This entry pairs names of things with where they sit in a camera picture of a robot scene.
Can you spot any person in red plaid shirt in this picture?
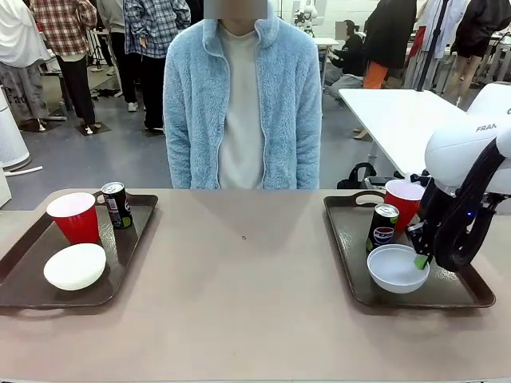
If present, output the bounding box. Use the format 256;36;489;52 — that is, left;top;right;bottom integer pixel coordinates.
30;0;99;136

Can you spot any white lab robot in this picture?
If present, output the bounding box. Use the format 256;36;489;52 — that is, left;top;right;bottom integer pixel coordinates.
293;0;320;29

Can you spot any seated person in black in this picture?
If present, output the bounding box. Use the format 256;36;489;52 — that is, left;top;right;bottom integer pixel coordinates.
323;18;368;97

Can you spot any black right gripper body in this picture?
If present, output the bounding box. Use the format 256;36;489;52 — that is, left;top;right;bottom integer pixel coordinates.
417;180;450;243

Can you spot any black bag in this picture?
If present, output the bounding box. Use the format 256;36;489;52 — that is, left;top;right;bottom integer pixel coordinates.
336;162;378;191

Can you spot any red plastic cup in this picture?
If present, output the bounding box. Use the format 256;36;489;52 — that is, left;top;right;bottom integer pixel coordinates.
384;179;426;233
46;192;101;246

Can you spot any small white desk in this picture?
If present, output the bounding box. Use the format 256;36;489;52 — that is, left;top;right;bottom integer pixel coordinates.
313;37;340;81

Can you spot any white air purifier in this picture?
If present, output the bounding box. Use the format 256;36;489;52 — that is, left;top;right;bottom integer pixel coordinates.
0;85;32;172

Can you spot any black stand pole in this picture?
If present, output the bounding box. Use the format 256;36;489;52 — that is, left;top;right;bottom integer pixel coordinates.
414;0;448;93

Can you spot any black Pepsi can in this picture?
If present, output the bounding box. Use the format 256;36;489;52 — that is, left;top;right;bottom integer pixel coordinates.
101;181;133;230
366;203;400;253

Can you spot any person in grey top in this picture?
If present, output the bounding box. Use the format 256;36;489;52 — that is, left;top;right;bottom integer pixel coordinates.
97;0;125;77

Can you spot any white tube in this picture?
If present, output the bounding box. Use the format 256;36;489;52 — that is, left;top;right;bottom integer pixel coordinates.
2;165;43;175

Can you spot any brown plastic tray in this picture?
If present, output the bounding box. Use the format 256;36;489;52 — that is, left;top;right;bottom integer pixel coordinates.
0;190;160;310
322;190;497;309

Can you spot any person in blue plaid shirt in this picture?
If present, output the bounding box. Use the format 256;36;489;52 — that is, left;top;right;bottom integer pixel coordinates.
122;0;192;132

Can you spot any white bowl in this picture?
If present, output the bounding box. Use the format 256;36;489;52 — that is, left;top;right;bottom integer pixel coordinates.
42;243;108;291
366;243;431;294

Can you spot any person in white shirt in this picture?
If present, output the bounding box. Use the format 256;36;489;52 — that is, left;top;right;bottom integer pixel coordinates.
0;0;51;132

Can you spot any large white table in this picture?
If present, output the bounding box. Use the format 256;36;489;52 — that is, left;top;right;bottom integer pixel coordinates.
338;88;468;180

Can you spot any person in black jacket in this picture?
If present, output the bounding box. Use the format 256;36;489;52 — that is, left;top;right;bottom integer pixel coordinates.
442;0;509;107

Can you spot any person in white coat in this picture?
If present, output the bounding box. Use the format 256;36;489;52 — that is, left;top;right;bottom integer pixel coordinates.
405;0;472;91

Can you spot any person in blue fleece jacket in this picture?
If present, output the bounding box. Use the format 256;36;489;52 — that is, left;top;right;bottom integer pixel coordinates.
162;0;323;191

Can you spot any person in orange trousers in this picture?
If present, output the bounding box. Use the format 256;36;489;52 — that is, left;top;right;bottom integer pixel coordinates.
361;0;420;91

